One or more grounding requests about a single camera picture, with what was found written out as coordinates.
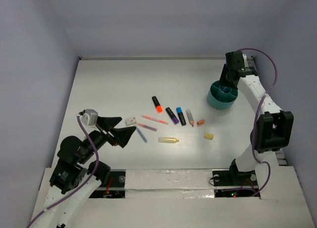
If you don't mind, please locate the thin pink purple pen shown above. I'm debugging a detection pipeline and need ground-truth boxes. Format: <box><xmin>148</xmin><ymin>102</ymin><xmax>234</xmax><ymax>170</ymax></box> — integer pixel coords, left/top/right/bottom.
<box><xmin>137</xmin><ymin>123</ymin><xmax>158</xmax><ymax>132</ymax></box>

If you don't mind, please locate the orange black highlighter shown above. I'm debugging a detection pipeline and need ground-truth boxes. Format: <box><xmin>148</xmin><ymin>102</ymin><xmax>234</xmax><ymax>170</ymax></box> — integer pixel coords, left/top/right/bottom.
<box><xmin>152</xmin><ymin>96</ymin><xmax>163</xmax><ymax>113</ymax></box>

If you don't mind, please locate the grey marker orange tip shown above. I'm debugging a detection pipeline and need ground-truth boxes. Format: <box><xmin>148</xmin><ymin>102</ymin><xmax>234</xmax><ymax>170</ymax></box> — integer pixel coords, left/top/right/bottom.
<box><xmin>186</xmin><ymin>109</ymin><xmax>194</xmax><ymax>127</ymax></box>

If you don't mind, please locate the purple black highlighter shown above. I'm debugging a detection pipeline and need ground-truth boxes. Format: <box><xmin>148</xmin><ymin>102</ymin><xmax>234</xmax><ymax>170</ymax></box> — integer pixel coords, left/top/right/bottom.
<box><xmin>165</xmin><ymin>107</ymin><xmax>179</xmax><ymax>124</ymax></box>

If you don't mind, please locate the blue black highlighter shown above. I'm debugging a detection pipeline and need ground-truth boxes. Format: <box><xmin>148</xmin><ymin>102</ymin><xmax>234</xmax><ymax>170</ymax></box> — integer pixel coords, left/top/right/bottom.
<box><xmin>176</xmin><ymin>107</ymin><xmax>186</xmax><ymax>126</ymax></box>

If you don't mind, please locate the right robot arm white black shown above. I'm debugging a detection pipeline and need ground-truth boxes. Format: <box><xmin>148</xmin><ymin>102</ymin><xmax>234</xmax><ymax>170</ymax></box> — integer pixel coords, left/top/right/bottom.
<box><xmin>219</xmin><ymin>51</ymin><xmax>294</xmax><ymax>184</ymax></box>

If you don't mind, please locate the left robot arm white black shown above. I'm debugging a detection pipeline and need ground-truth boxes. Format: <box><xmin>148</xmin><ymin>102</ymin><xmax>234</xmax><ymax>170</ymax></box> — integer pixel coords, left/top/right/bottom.
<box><xmin>28</xmin><ymin>110</ymin><xmax>136</xmax><ymax>228</ymax></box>

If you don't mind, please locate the teal round pen holder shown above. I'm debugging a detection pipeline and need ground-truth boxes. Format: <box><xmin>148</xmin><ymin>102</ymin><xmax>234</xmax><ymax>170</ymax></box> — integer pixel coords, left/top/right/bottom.
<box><xmin>207</xmin><ymin>81</ymin><xmax>238</xmax><ymax>110</ymax></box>

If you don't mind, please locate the thin blue pen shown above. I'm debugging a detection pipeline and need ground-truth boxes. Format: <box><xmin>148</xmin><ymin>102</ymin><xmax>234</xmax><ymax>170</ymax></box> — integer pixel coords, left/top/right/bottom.
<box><xmin>136</xmin><ymin>127</ymin><xmax>148</xmax><ymax>143</ymax></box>

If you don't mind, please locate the thin orange pen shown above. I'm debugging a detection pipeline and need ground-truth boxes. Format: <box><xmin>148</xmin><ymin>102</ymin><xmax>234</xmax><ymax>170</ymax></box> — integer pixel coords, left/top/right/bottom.
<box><xmin>141</xmin><ymin>115</ymin><xmax>168</xmax><ymax>125</ymax></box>

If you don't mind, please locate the yellow translucent marker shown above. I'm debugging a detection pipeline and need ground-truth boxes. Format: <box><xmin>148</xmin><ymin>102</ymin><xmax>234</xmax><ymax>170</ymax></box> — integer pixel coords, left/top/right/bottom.
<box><xmin>158</xmin><ymin>137</ymin><xmax>179</xmax><ymax>144</ymax></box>

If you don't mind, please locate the orange marker cap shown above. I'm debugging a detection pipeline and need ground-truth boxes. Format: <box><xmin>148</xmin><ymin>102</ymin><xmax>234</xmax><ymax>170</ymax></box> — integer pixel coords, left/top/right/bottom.
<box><xmin>197</xmin><ymin>119</ymin><xmax>205</xmax><ymax>126</ymax></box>

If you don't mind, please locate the yellow marker cap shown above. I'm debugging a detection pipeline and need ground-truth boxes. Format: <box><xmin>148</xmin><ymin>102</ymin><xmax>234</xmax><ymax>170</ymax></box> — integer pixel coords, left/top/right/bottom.
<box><xmin>204</xmin><ymin>133</ymin><xmax>214</xmax><ymax>140</ymax></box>

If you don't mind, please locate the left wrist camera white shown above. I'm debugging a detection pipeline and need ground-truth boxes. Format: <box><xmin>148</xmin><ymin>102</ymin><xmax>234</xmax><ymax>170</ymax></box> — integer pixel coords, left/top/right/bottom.
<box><xmin>77</xmin><ymin>109</ymin><xmax>98</xmax><ymax>127</ymax></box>

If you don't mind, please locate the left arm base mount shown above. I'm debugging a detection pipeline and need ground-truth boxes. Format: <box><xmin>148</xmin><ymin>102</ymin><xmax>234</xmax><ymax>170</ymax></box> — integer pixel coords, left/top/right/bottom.
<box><xmin>90</xmin><ymin>170</ymin><xmax>126</xmax><ymax>199</ymax></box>

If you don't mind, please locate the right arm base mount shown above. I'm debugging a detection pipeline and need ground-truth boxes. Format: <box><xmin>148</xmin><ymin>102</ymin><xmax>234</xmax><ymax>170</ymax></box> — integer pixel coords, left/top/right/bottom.
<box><xmin>208</xmin><ymin>159</ymin><xmax>261</xmax><ymax>198</ymax></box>

